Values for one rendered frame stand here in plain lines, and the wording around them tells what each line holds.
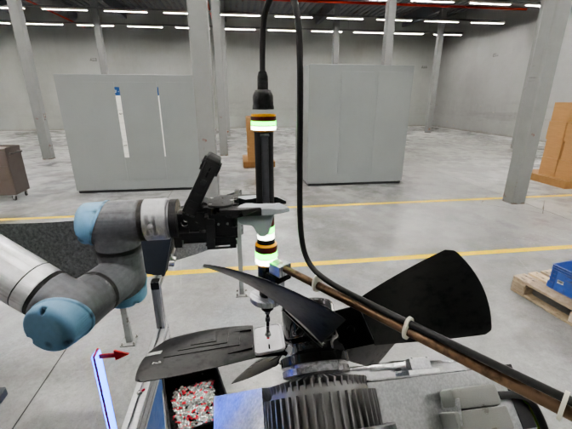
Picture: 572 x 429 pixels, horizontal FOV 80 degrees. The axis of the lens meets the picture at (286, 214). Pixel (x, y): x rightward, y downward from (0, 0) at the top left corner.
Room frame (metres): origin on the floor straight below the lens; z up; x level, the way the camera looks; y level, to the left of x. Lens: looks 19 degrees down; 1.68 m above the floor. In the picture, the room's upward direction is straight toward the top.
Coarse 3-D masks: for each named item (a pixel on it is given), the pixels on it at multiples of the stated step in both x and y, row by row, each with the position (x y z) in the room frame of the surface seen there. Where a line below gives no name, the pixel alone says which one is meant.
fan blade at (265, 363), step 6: (258, 360) 0.79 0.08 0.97; (264, 360) 0.74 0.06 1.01; (270, 360) 0.70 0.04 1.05; (276, 360) 0.67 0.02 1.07; (252, 366) 0.77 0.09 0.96; (258, 366) 0.73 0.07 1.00; (264, 366) 0.70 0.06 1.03; (270, 366) 0.67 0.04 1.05; (246, 372) 0.76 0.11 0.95; (252, 372) 0.72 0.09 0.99; (258, 372) 0.69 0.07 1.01; (240, 378) 0.74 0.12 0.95; (246, 378) 0.71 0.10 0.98
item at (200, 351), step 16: (176, 336) 0.68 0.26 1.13; (192, 336) 0.65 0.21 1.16; (208, 336) 0.63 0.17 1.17; (224, 336) 0.62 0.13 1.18; (240, 336) 0.62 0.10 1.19; (176, 352) 0.58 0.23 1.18; (192, 352) 0.57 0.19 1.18; (208, 352) 0.57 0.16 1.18; (224, 352) 0.57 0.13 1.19; (240, 352) 0.56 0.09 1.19; (144, 368) 0.53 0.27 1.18; (160, 368) 0.53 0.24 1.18; (176, 368) 0.52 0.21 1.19; (192, 368) 0.52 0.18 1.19; (208, 368) 0.52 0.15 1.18
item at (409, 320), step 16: (304, 240) 0.54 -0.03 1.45; (304, 256) 0.53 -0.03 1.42; (320, 272) 0.51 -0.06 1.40; (336, 288) 0.48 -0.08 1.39; (368, 304) 0.43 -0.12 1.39; (400, 320) 0.39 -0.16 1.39; (432, 336) 0.36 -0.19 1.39; (464, 352) 0.33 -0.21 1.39; (496, 368) 0.31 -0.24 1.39; (528, 384) 0.29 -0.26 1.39; (544, 384) 0.28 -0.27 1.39; (560, 400) 0.27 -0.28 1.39; (560, 416) 0.26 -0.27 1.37
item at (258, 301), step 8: (272, 264) 0.57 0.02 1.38; (280, 264) 0.57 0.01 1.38; (288, 264) 0.58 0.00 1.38; (272, 272) 0.57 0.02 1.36; (280, 272) 0.56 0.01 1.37; (272, 280) 0.57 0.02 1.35; (280, 280) 0.57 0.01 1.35; (256, 296) 0.60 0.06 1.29; (256, 304) 0.58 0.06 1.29; (264, 304) 0.58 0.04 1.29; (272, 304) 0.58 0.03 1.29
